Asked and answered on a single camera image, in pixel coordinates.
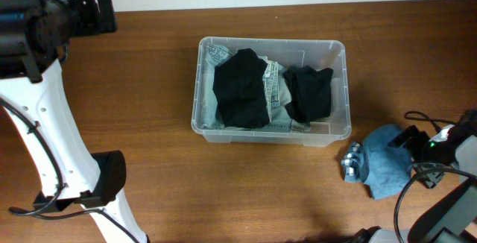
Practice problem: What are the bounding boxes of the blue cloth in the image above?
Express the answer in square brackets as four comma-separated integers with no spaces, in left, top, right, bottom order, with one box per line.
[341,124,411,200]

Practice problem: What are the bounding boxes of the black garment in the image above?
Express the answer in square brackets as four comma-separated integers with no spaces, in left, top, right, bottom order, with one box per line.
[282,66,334,123]
[212,48,270,129]

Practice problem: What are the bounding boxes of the light blue jeans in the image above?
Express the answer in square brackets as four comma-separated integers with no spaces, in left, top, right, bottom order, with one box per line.
[200,44,311,133]

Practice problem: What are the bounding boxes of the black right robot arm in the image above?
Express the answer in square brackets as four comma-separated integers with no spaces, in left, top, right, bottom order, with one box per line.
[341,110,476,243]

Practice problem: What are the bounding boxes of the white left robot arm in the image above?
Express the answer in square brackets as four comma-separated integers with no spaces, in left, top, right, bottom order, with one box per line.
[1,0,148,242]

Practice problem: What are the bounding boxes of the clear plastic storage bin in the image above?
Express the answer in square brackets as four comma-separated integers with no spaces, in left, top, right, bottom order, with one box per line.
[191,37,352,147]

